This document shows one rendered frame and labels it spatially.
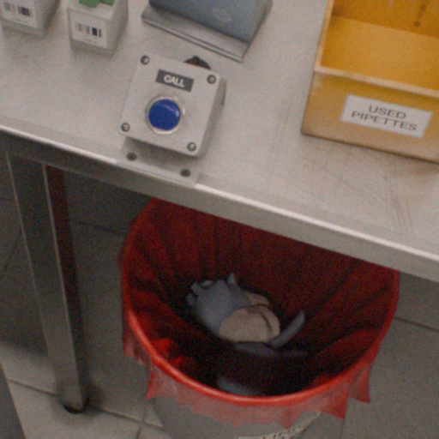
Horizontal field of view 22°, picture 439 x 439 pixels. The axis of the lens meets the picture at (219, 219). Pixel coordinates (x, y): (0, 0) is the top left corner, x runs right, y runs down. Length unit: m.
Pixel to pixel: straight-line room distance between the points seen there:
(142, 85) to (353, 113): 0.18
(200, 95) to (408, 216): 0.20
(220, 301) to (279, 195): 0.67
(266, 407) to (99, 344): 0.53
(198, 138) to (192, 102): 0.03
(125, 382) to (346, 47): 0.91
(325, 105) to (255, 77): 0.10
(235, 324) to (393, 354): 0.36
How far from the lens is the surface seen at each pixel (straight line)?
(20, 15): 1.00
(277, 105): 0.98
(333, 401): 1.40
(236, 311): 1.60
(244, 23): 0.98
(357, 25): 1.03
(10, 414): 1.05
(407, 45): 1.03
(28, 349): 1.81
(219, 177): 0.94
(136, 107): 0.90
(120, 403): 1.78
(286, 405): 1.34
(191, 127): 0.89
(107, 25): 0.96
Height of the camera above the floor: 1.69
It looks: 63 degrees down
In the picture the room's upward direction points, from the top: 8 degrees clockwise
